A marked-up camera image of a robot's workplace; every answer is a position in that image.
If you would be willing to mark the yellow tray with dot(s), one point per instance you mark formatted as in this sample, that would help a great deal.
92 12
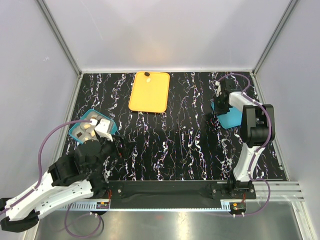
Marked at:
150 97

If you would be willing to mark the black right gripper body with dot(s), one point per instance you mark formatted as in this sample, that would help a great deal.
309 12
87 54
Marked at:
220 108

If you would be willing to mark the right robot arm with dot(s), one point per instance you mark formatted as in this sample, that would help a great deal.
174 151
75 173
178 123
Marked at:
256 121

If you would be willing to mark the blue tin lid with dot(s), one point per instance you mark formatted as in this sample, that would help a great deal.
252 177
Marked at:
231 119

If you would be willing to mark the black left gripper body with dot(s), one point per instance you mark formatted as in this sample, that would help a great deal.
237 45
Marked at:
111 148

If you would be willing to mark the blue chocolate tin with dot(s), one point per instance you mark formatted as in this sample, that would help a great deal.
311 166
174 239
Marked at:
79 126

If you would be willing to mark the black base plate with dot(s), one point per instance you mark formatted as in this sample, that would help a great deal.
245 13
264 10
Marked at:
210 196

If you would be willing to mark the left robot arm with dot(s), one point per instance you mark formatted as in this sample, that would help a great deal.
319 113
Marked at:
73 177

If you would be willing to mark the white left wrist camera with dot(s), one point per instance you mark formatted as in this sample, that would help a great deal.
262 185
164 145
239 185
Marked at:
102 128

